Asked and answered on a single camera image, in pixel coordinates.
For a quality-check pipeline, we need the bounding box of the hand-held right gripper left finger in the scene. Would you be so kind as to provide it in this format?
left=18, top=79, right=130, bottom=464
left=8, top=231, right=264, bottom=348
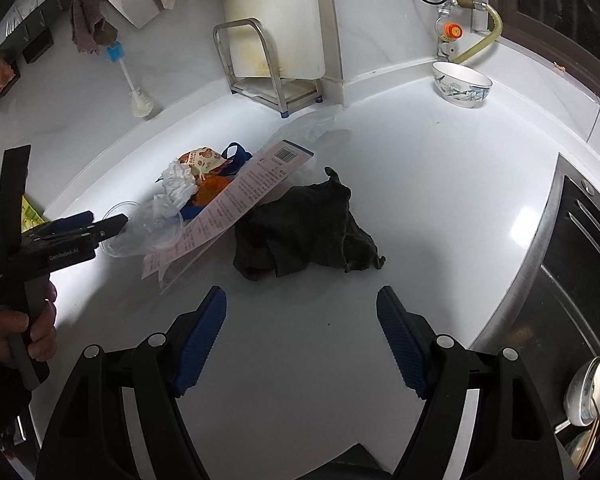
left=39, top=285, right=228, bottom=480

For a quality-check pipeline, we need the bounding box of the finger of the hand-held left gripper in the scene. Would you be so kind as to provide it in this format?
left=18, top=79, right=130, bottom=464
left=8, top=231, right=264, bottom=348
left=40, top=211, right=95, bottom=236
left=86, top=214, right=130, bottom=243

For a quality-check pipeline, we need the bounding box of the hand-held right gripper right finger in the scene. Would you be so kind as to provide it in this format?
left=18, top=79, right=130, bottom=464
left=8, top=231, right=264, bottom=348
left=376, top=286, right=581, bottom=480

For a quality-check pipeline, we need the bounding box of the clear plastic cup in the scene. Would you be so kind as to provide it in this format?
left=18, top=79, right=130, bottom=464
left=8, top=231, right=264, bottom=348
left=99, top=201, right=185, bottom=258

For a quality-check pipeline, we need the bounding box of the orange peel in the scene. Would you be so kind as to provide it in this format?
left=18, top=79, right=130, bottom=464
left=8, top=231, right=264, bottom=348
left=195, top=175, right=238, bottom=208

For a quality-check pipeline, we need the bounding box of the clear plastic bag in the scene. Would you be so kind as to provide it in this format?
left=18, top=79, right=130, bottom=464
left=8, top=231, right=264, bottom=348
left=272, top=105, right=351, bottom=153

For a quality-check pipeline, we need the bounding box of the person's left hand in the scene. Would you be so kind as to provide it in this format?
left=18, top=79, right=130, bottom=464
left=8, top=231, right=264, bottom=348
left=0, top=280, right=59, bottom=363

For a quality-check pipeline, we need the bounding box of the yellow-green detergent pouch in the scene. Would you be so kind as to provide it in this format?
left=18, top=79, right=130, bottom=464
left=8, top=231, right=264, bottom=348
left=20, top=194, right=48, bottom=233

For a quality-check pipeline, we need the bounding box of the crumpled white tissue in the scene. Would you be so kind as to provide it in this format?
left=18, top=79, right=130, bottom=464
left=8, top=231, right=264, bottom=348
left=155, top=162, right=201, bottom=216

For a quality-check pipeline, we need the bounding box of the printed snack packet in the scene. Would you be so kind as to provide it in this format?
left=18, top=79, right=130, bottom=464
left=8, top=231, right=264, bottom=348
left=177, top=147, right=231, bottom=178

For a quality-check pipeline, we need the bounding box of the long pink paper package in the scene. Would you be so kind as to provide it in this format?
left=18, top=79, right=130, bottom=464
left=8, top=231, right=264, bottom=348
left=141, top=139, right=315, bottom=293

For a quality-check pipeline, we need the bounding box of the white bottle brush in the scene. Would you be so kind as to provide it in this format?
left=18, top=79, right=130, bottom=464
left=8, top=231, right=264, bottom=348
left=106, top=42, right=154, bottom=120

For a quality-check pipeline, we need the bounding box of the dark grey cloth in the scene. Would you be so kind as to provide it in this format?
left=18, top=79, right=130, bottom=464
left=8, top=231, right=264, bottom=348
left=232, top=166, right=387, bottom=281

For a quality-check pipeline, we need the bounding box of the stainless steel sink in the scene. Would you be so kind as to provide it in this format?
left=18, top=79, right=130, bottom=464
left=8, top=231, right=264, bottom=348
left=467, top=152, right=600, bottom=480

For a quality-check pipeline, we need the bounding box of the brown-grey hanging cloth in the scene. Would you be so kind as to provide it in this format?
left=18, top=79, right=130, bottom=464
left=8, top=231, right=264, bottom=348
left=70, top=0, right=118, bottom=56

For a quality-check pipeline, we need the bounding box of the white cup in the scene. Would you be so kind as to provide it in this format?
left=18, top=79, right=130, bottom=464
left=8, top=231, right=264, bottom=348
left=564, top=356, right=600, bottom=427

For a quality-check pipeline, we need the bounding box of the metal cutting board rack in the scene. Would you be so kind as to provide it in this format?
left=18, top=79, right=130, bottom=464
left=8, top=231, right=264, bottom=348
left=213, top=18, right=324, bottom=117

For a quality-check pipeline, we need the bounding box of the metal spoon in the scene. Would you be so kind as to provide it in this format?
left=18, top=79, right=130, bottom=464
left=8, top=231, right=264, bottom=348
left=587, top=395, right=600, bottom=444

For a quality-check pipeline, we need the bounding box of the metal cleaver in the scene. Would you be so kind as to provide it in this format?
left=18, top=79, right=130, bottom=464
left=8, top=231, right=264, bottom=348
left=101, top=0, right=162, bottom=30

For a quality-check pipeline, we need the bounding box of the white patterned bowl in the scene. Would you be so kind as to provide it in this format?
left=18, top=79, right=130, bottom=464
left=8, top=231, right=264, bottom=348
left=432, top=61, right=494, bottom=109

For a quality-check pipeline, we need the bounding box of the white cutting board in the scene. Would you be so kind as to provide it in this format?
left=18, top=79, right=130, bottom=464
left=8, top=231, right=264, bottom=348
left=223, top=0, right=327, bottom=81

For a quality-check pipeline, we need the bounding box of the gas pipe with valve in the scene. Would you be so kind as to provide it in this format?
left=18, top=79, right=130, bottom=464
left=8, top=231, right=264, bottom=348
left=415, top=0, right=483, bottom=58

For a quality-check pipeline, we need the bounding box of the blue lanyard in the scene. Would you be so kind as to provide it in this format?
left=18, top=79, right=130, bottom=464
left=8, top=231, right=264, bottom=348
left=222, top=142, right=253, bottom=178

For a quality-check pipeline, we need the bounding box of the black wall rail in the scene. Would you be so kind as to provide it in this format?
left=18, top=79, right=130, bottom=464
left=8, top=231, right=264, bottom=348
left=0, top=0, right=146, bottom=66

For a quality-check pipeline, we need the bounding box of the yellow-green gas hose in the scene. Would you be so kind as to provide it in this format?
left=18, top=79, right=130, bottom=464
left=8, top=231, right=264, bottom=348
left=450, top=2, right=503, bottom=66

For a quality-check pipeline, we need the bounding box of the dark window frame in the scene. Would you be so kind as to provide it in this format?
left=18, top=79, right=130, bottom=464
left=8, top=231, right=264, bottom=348
left=485, top=0, right=600, bottom=126

